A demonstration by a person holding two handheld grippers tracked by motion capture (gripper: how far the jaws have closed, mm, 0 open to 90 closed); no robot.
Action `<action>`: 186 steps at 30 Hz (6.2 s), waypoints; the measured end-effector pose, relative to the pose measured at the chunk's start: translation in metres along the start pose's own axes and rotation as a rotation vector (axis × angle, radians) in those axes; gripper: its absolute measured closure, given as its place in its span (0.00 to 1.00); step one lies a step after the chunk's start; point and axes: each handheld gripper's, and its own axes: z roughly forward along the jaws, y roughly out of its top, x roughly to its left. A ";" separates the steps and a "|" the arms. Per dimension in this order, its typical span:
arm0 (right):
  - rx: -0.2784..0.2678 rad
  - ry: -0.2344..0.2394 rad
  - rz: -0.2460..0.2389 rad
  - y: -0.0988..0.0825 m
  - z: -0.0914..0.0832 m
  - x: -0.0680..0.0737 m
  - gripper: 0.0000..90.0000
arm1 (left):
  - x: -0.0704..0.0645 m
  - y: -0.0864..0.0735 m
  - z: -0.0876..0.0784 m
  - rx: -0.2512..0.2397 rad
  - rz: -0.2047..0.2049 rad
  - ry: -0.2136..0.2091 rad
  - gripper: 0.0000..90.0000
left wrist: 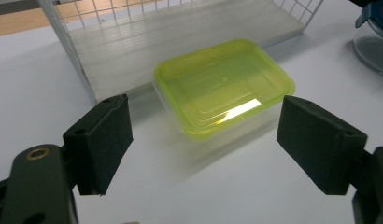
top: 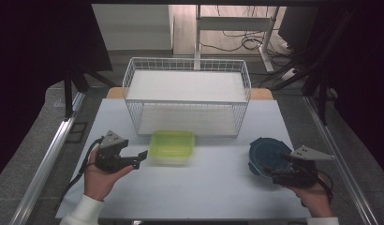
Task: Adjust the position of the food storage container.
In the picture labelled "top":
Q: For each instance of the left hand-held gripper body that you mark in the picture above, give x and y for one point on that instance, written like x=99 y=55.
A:
x=110 y=157

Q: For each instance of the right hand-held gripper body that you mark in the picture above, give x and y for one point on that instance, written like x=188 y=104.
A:
x=302 y=175

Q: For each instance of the round container with blue lid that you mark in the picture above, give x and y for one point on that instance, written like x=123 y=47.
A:
x=266 y=153

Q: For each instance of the green square plastic container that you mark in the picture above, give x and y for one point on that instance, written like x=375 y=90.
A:
x=172 y=146

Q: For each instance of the person's left hand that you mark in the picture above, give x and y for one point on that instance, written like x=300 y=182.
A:
x=98 y=182

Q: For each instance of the person's right hand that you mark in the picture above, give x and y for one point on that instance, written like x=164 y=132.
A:
x=318 y=200

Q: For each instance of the dark floor outlet cover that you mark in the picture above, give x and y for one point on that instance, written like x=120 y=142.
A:
x=77 y=132

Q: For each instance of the black metal stand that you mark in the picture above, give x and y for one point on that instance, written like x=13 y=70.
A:
x=321 y=93

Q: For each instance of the black tripod stand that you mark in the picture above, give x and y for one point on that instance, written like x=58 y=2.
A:
x=68 y=93

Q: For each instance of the white power strip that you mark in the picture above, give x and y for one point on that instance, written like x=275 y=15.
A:
x=288 y=74

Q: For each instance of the black curtain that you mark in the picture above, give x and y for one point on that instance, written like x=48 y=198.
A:
x=34 y=78
x=365 y=78

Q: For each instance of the white cabinet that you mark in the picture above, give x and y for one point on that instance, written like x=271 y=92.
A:
x=132 y=26

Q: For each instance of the aluminium rail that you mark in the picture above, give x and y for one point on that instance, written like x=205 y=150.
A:
x=346 y=175
x=46 y=162

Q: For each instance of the white desk frame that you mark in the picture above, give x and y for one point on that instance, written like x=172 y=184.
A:
x=233 y=23

